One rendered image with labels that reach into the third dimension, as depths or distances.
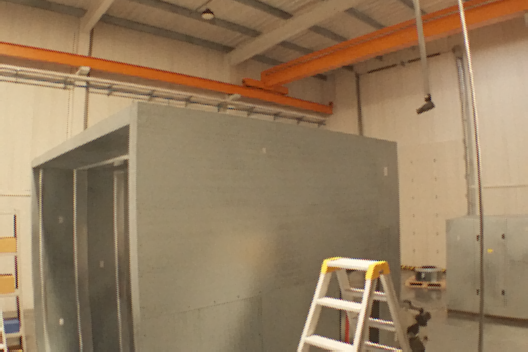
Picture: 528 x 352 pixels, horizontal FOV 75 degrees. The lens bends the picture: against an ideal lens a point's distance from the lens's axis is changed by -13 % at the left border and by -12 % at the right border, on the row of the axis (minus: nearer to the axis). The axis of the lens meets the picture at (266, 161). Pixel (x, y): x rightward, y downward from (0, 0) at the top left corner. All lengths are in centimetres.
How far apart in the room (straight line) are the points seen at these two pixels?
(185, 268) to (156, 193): 44
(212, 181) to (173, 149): 30
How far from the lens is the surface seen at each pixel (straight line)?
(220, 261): 227
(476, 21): 990
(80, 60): 1075
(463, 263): 896
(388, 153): 369
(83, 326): 572
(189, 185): 213
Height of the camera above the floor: 270
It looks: 5 degrees up
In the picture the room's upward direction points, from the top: 1 degrees counter-clockwise
